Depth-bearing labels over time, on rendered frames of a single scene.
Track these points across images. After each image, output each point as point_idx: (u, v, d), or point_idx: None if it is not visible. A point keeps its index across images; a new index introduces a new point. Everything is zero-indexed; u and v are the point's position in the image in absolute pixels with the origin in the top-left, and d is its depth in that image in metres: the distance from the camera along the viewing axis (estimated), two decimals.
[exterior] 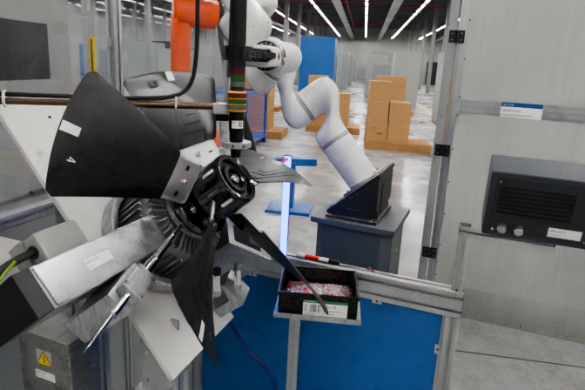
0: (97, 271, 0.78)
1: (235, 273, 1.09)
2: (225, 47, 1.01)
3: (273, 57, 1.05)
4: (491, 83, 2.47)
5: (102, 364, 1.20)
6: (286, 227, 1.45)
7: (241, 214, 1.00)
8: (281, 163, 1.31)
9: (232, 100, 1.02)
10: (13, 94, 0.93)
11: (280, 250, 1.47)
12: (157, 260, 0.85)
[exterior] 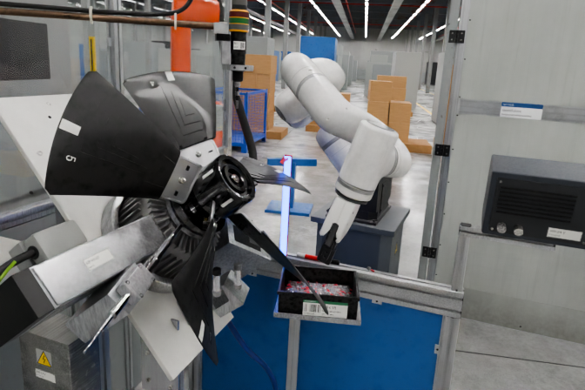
0: (97, 271, 0.78)
1: (235, 273, 1.09)
2: (327, 263, 1.04)
3: None
4: (491, 83, 2.47)
5: (102, 364, 1.20)
6: (286, 227, 1.45)
7: (213, 209, 0.93)
8: (319, 296, 1.07)
9: (234, 19, 0.98)
10: (5, 3, 0.89)
11: (280, 250, 1.47)
12: (157, 260, 0.85)
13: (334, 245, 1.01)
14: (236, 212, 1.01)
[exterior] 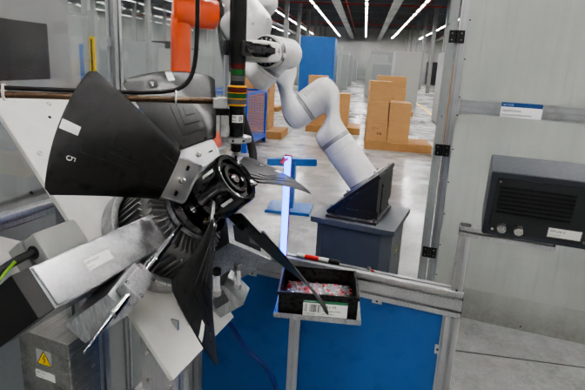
0: (97, 271, 0.78)
1: (235, 273, 1.09)
2: (226, 42, 1.01)
3: (272, 51, 1.04)
4: (491, 83, 2.47)
5: (102, 364, 1.20)
6: (286, 227, 1.45)
7: (213, 209, 0.93)
8: (319, 296, 1.07)
9: (232, 95, 1.02)
10: (12, 88, 0.92)
11: (280, 250, 1.47)
12: (157, 260, 0.85)
13: None
14: (236, 212, 1.01)
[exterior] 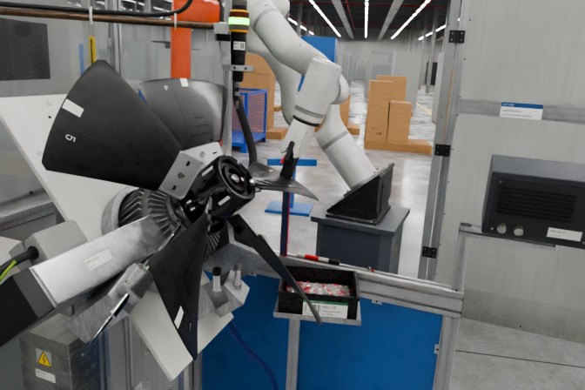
0: (97, 271, 0.78)
1: (235, 273, 1.09)
2: (288, 178, 1.28)
3: None
4: (491, 83, 2.47)
5: (102, 364, 1.20)
6: (286, 227, 1.45)
7: (210, 205, 0.93)
8: None
9: (234, 19, 0.98)
10: (5, 4, 0.89)
11: (280, 250, 1.47)
12: None
13: (292, 161, 1.24)
14: (234, 214, 1.00)
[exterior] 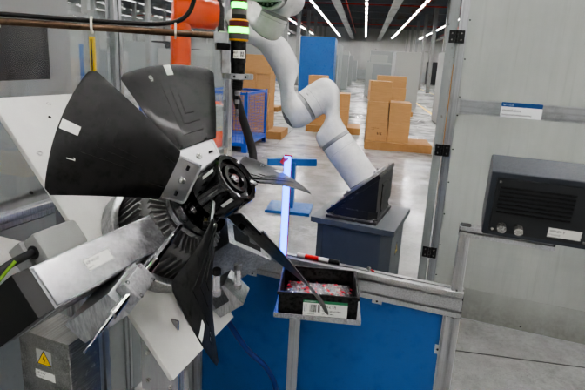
0: (97, 271, 0.78)
1: (235, 273, 1.09)
2: None
3: None
4: (491, 83, 2.47)
5: (102, 364, 1.20)
6: (286, 227, 1.45)
7: (195, 173, 0.95)
8: (200, 332, 0.73)
9: (234, 28, 0.99)
10: (6, 14, 0.89)
11: (280, 250, 1.47)
12: (157, 260, 0.85)
13: None
14: (213, 210, 0.95)
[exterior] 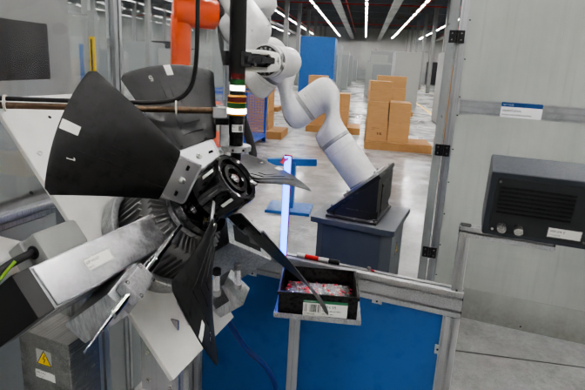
0: (97, 271, 0.78)
1: (235, 273, 1.09)
2: (225, 52, 1.01)
3: (272, 62, 1.05)
4: (491, 83, 2.47)
5: (102, 364, 1.20)
6: (286, 227, 1.45)
7: (195, 173, 0.95)
8: (200, 332, 0.73)
9: (232, 104, 1.03)
10: (13, 98, 0.93)
11: (280, 250, 1.47)
12: (157, 260, 0.85)
13: None
14: (213, 210, 0.95)
